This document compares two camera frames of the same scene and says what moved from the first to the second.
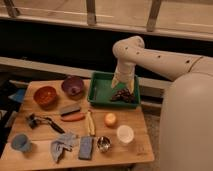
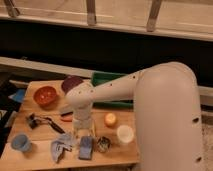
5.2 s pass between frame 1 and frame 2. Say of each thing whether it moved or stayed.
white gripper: moved
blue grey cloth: stayed
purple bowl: stayed
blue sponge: stayed
